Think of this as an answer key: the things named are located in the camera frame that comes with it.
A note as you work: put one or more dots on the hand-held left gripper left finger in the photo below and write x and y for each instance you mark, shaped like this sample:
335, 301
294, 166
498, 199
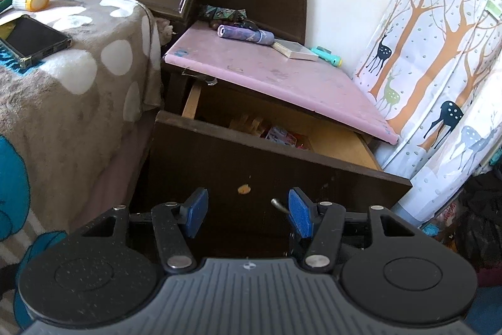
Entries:
197, 211

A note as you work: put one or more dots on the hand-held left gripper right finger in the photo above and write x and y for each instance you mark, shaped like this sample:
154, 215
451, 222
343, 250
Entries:
301, 211

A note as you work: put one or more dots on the dark drawer with beige sticker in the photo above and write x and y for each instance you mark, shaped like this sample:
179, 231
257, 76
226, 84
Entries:
219, 162

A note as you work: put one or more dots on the colourful card pack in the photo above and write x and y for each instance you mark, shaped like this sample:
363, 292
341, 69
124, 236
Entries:
281, 136

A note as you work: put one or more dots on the pink bed sheet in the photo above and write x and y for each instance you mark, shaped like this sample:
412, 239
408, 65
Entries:
125, 162

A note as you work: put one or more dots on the wooden pieces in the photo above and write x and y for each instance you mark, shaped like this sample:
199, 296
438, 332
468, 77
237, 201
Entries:
247, 124

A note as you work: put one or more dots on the dark wooden nightstand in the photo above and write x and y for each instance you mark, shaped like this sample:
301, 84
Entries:
188, 91

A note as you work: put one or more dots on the pink nightstand cover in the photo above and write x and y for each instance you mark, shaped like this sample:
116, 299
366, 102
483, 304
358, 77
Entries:
274, 80

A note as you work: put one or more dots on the teal flashlight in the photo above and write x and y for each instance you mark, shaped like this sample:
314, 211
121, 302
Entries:
327, 57

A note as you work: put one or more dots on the brown spotted blanket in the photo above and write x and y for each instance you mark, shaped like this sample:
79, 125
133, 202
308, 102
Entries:
70, 99

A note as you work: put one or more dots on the dark plaid clothing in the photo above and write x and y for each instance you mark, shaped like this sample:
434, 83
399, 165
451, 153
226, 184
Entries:
480, 217

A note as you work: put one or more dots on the purple rolled cloth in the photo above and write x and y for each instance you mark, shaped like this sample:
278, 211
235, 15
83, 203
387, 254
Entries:
245, 35

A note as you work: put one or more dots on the black hair accessory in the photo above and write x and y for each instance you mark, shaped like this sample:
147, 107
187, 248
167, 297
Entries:
239, 24

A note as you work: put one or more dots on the maroon cloth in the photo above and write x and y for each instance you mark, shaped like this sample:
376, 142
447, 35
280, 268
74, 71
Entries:
490, 278

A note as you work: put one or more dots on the patterned folded cloth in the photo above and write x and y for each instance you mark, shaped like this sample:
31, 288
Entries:
223, 12

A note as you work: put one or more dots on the deer printed wardrobe cover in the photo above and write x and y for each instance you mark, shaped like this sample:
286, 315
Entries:
439, 56

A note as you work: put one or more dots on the black smartphone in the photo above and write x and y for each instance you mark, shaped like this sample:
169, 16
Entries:
33, 38

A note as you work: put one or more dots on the green tag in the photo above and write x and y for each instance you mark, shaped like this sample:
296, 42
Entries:
494, 9

